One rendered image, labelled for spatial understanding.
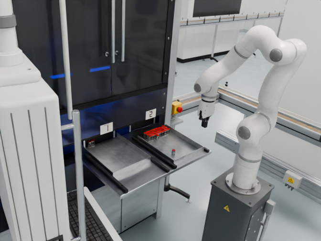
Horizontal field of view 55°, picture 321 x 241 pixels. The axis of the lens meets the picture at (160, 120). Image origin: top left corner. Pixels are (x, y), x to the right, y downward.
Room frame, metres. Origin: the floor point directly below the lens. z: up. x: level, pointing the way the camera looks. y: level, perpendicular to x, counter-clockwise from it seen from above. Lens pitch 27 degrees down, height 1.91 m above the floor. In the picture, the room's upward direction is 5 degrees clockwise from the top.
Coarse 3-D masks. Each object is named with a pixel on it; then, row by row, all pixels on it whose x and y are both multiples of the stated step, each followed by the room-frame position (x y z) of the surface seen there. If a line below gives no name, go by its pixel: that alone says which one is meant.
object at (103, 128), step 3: (108, 123) 1.59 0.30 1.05; (111, 123) 1.60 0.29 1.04; (102, 126) 1.56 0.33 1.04; (105, 126) 1.57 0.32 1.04; (108, 126) 1.59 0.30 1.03; (111, 126) 1.60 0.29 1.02; (102, 129) 1.56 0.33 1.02; (105, 129) 1.57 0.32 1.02; (108, 129) 1.59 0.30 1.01; (111, 129) 1.60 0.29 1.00; (102, 132) 1.56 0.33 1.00; (105, 132) 1.57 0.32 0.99
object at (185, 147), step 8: (168, 136) 1.78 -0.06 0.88; (176, 136) 1.79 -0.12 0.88; (184, 136) 1.75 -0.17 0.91; (152, 144) 1.66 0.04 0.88; (160, 144) 1.67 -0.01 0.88; (168, 144) 1.68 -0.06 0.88; (176, 144) 1.68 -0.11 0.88; (184, 144) 1.69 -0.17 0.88; (192, 144) 1.70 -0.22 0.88; (200, 144) 1.65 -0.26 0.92; (160, 152) 1.54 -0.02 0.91; (168, 152) 1.59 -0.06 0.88; (176, 152) 1.60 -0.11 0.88; (184, 152) 1.60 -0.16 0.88; (192, 152) 1.56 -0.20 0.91; (200, 152) 1.61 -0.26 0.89; (176, 160) 1.47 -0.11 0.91; (184, 160) 1.52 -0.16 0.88
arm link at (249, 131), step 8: (248, 120) 1.30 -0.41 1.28; (256, 120) 1.31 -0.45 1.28; (264, 120) 1.33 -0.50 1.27; (240, 128) 1.29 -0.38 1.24; (248, 128) 1.27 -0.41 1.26; (256, 128) 1.27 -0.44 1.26; (264, 128) 1.30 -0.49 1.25; (240, 136) 1.29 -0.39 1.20; (248, 136) 1.26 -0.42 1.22; (256, 136) 1.26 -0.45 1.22; (240, 144) 1.34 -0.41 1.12; (248, 144) 1.28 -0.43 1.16; (256, 144) 1.27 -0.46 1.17; (240, 152) 1.35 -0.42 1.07; (248, 152) 1.31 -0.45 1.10; (256, 152) 1.30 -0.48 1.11; (248, 160) 1.31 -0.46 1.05; (256, 160) 1.31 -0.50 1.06
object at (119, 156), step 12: (96, 144) 1.61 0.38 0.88; (108, 144) 1.62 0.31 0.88; (120, 144) 1.63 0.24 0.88; (132, 144) 1.60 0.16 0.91; (96, 156) 1.48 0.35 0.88; (108, 156) 1.49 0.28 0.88; (120, 156) 1.50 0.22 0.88; (132, 156) 1.51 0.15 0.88; (144, 156) 1.51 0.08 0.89; (108, 168) 1.33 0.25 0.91; (120, 168) 1.39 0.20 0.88; (132, 168) 1.39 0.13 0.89
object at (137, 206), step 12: (96, 192) 1.52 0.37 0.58; (108, 192) 1.59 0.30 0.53; (144, 192) 1.80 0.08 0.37; (156, 192) 1.89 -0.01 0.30; (108, 204) 1.59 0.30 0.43; (120, 204) 1.65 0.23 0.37; (132, 204) 1.73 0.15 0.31; (144, 204) 1.81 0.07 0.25; (156, 204) 1.90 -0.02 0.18; (108, 216) 1.59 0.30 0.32; (120, 216) 1.66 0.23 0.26; (132, 216) 1.73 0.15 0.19; (144, 216) 1.82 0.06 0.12; (120, 228) 1.66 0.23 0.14; (0, 240) 1.12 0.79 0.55; (12, 240) 1.16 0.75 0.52
